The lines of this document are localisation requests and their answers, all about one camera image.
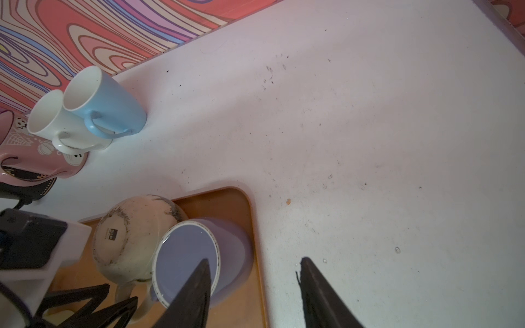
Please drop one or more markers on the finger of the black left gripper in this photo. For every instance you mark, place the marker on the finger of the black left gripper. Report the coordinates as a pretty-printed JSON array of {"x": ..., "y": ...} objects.
[
  {"x": 94, "y": 294},
  {"x": 120, "y": 313}
]

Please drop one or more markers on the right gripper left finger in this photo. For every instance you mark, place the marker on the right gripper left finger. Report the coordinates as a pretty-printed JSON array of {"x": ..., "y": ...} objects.
[{"x": 190, "y": 308}]

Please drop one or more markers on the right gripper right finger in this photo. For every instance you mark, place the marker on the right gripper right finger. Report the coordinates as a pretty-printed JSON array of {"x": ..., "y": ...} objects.
[{"x": 322, "y": 306}]

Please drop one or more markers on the beige ceramic teapot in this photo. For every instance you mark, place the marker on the beige ceramic teapot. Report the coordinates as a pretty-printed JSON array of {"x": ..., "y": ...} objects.
[{"x": 126, "y": 240}]

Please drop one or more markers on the purple mug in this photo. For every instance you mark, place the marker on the purple mug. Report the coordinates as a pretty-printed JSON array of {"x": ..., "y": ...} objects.
[{"x": 226, "y": 245}]

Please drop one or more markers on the black red mug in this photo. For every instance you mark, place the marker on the black red mug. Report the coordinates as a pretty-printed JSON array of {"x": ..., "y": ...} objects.
[{"x": 26, "y": 195}]

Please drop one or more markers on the white cream mug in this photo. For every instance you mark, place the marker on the white cream mug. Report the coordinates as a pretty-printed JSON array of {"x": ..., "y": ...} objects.
[{"x": 66, "y": 131}]

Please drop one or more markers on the pink floral mug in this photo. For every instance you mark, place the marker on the pink floral mug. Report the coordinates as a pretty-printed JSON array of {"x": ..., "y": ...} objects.
[{"x": 27, "y": 159}]

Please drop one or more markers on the light blue mug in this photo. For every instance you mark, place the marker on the light blue mug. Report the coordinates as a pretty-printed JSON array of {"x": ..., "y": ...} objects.
[{"x": 105, "y": 107}]

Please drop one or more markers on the orange brown serving tray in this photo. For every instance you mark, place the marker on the orange brown serving tray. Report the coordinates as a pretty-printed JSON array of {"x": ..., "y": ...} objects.
[{"x": 244, "y": 308}]

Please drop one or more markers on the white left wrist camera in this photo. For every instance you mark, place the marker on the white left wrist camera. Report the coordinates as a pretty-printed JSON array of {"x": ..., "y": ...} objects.
[{"x": 33, "y": 248}]

